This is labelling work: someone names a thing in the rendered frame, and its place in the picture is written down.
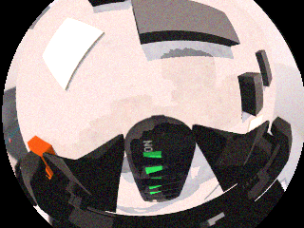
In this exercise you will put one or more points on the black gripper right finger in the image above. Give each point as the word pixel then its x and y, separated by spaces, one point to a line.
pixel 227 152

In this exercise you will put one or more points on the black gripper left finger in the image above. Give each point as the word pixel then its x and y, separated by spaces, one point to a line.
pixel 98 172

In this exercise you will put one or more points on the dark grey controller unit with white label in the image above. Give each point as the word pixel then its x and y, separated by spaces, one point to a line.
pixel 159 150

